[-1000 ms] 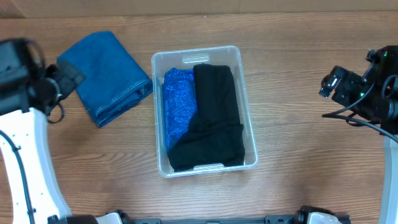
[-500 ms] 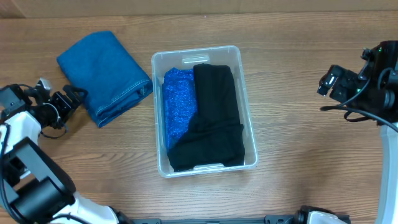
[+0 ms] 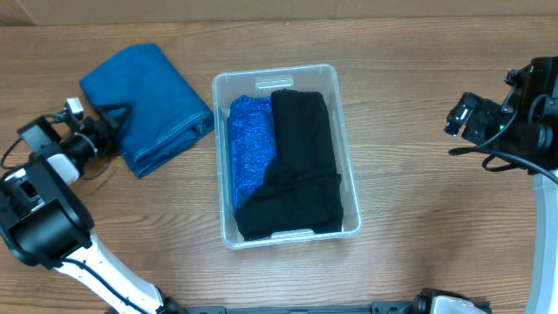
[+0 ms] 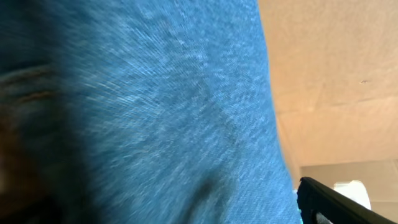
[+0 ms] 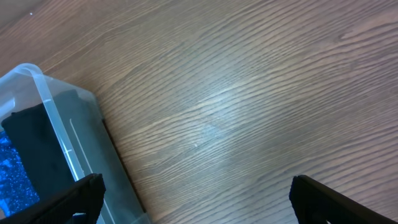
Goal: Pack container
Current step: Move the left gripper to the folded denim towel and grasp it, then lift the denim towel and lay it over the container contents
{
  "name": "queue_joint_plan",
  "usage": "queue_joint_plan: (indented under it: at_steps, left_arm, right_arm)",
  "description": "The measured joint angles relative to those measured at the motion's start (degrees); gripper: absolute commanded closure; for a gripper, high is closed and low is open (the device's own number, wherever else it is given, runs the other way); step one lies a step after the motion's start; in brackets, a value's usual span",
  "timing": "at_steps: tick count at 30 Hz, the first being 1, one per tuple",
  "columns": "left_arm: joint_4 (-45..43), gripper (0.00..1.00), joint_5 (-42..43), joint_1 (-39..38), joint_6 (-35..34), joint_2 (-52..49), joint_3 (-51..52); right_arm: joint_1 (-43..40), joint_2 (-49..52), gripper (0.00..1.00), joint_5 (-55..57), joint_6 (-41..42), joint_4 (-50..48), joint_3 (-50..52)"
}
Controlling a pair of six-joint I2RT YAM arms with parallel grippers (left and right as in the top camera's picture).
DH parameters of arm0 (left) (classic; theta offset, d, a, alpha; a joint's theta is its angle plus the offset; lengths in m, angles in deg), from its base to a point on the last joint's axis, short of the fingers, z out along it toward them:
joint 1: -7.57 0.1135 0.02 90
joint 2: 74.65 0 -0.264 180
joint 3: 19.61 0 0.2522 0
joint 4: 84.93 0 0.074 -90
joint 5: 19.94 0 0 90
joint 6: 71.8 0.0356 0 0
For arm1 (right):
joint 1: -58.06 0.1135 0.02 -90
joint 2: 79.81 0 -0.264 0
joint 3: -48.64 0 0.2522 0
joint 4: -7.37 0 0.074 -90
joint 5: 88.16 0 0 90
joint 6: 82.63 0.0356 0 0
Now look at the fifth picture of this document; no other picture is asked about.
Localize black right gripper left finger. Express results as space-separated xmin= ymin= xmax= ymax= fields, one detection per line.
xmin=1 ymin=174 xmax=106 ymax=224

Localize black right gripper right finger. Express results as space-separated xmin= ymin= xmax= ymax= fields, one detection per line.
xmin=289 ymin=175 xmax=397 ymax=224

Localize black cloth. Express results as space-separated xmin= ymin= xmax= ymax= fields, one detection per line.
xmin=1 ymin=90 xmax=90 ymax=200

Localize sparkly blue cloth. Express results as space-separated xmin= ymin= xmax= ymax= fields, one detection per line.
xmin=1 ymin=131 xmax=40 ymax=217

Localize clear plastic container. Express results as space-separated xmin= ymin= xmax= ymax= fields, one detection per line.
xmin=1 ymin=63 xmax=150 ymax=224

